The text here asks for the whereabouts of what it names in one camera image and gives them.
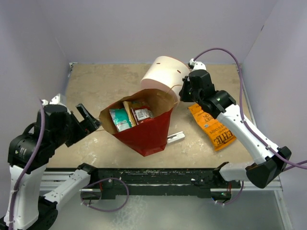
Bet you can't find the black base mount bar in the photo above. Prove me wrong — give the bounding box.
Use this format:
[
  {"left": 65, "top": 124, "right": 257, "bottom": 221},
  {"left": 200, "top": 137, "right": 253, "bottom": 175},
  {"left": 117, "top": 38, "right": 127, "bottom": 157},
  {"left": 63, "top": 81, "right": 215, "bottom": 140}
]
[{"left": 71, "top": 162, "right": 243, "bottom": 201}]

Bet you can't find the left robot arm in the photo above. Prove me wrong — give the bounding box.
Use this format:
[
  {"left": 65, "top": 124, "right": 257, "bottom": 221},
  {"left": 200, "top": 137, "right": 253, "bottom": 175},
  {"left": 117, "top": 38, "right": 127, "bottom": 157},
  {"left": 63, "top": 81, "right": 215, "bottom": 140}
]
[{"left": 0, "top": 103, "right": 100, "bottom": 230}]

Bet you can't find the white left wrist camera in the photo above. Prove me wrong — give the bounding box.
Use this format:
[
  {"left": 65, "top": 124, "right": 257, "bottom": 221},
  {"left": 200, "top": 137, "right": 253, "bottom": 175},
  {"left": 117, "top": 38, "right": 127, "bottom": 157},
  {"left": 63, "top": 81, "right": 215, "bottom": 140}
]
[{"left": 41, "top": 93, "right": 71, "bottom": 114}]

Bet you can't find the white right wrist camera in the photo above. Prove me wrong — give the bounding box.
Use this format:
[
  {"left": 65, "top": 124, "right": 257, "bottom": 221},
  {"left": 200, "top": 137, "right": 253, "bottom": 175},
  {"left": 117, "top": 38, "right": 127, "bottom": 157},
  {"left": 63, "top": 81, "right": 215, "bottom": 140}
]
[{"left": 188, "top": 58, "right": 207, "bottom": 71}]

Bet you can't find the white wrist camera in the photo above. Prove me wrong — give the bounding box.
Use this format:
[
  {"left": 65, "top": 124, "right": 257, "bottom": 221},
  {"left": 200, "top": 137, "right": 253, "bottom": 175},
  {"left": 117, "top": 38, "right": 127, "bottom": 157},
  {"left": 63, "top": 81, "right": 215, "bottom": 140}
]
[
  {"left": 188, "top": 58, "right": 207, "bottom": 71},
  {"left": 41, "top": 93, "right": 71, "bottom": 114}
]

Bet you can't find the small white stapler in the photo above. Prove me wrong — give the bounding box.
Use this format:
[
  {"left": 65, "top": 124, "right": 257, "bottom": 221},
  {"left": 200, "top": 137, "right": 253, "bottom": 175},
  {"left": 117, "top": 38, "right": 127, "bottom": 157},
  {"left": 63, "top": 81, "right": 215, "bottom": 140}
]
[{"left": 167, "top": 131, "right": 185, "bottom": 144}]

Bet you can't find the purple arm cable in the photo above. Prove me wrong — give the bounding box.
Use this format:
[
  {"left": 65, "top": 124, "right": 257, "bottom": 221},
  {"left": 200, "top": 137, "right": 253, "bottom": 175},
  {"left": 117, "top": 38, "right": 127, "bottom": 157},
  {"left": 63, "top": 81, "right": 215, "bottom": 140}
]
[
  {"left": 8, "top": 99, "right": 46, "bottom": 230},
  {"left": 193, "top": 47, "right": 307, "bottom": 171}
]

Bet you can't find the orange kettle chips bag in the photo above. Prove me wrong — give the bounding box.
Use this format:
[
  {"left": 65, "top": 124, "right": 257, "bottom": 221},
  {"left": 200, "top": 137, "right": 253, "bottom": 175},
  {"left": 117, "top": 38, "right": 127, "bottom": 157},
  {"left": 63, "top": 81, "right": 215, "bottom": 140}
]
[{"left": 189, "top": 104, "right": 236, "bottom": 151}]

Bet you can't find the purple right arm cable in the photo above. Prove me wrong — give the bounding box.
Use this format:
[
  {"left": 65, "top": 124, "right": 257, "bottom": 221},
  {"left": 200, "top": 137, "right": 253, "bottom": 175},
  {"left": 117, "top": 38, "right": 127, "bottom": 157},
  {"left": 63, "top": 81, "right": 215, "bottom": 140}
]
[{"left": 193, "top": 47, "right": 307, "bottom": 171}]

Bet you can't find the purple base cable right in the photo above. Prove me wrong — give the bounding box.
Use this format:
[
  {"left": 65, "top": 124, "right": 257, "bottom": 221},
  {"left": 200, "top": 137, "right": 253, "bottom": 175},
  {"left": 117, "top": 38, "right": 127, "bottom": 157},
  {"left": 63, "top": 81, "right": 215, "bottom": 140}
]
[{"left": 213, "top": 179, "right": 245, "bottom": 206}]

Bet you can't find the white cylindrical bin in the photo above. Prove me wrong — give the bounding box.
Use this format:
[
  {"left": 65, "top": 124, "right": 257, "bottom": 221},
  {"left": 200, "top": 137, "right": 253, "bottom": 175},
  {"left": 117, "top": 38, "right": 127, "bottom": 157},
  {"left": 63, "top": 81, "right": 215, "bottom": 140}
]
[{"left": 140, "top": 56, "right": 190, "bottom": 102}]

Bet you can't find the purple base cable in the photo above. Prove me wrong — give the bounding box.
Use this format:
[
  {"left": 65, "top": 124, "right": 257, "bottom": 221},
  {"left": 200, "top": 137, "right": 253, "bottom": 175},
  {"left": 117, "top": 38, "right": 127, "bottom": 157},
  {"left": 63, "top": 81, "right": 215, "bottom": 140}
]
[
  {"left": 80, "top": 177, "right": 130, "bottom": 213},
  {"left": 213, "top": 179, "right": 245, "bottom": 206}
]

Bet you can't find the teal white snack packet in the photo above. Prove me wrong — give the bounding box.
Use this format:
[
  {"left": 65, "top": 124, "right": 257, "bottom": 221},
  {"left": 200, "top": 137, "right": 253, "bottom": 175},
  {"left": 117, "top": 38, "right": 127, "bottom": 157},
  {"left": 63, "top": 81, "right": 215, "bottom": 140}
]
[{"left": 109, "top": 108, "right": 132, "bottom": 132}]

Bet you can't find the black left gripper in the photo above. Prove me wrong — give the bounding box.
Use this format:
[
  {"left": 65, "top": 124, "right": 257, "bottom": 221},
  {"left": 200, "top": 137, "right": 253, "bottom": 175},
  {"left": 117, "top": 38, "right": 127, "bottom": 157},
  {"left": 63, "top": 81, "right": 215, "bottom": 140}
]
[{"left": 53, "top": 103, "right": 102, "bottom": 147}]

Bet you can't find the red white snack packet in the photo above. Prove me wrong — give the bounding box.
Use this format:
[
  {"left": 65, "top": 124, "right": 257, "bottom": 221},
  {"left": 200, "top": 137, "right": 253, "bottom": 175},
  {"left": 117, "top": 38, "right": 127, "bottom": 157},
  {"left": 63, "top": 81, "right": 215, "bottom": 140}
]
[{"left": 133, "top": 108, "right": 154, "bottom": 125}]

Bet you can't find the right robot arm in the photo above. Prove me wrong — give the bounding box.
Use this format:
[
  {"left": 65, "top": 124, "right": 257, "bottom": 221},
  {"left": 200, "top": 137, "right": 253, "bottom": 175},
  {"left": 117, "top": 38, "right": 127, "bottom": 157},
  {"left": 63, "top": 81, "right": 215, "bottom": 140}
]
[{"left": 179, "top": 69, "right": 292, "bottom": 189}]

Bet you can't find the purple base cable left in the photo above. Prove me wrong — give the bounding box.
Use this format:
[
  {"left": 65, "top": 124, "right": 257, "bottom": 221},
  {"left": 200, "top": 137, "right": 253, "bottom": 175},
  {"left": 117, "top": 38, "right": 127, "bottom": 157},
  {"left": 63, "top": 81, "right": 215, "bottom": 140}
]
[{"left": 80, "top": 177, "right": 130, "bottom": 213}]

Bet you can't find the tan snack bag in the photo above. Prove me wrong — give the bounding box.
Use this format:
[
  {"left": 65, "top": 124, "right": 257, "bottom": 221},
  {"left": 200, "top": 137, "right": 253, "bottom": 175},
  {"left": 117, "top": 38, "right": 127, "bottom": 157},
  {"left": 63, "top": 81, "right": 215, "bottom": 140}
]
[{"left": 123, "top": 100, "right": 144, "bottom": 127}]

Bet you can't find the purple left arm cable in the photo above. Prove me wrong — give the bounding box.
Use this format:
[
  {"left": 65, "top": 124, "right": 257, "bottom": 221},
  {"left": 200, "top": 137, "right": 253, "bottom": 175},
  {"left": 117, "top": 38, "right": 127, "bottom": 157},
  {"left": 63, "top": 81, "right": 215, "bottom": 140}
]
[{"left": 8, "top": 99, "right": 46, "bottom": 230}]

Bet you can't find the red paper bag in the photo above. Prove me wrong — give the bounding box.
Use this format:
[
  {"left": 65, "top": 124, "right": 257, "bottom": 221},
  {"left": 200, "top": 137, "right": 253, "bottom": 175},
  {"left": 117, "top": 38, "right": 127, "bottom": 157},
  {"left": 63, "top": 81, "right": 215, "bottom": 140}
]
[{"left": 99, "top": 89, "right": 176, "bottom": 156}]

